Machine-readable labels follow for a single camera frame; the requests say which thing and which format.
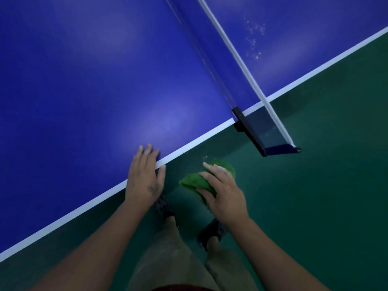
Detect person's left hand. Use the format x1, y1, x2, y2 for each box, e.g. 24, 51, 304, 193
124, 144, 167, 210

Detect person's right hand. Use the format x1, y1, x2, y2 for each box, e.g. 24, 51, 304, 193
195, 162, 250, 228

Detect green cleaning cloth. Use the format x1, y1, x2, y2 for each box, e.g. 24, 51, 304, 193
179, 159, 236, 206

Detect person's left forearm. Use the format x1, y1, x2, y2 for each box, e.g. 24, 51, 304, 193
30, 199, 156, 291

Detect person's right forearm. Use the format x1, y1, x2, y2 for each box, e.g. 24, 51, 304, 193
225, 216, 331, 291

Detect dark patterned left shoe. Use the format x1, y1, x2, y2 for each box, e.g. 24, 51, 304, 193
152, 194, 177, 222

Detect dark patterned shoe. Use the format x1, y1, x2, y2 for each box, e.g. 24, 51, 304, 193
197, 218, 228, 251
152, 194, 177, 222

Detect dark patterned right shoe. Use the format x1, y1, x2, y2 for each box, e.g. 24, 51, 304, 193
197, 218, 228, 251

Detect beige trousers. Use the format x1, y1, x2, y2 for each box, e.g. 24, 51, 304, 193
126, 216, 259, 291

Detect dark red shirt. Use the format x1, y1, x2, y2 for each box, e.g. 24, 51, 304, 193
157, 284, 210, 291

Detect table tennis net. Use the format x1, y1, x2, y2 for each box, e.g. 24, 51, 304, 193
164, 0, 297, 149

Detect dark net post clamp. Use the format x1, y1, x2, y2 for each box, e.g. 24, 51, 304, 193
232, 106, 301, 157

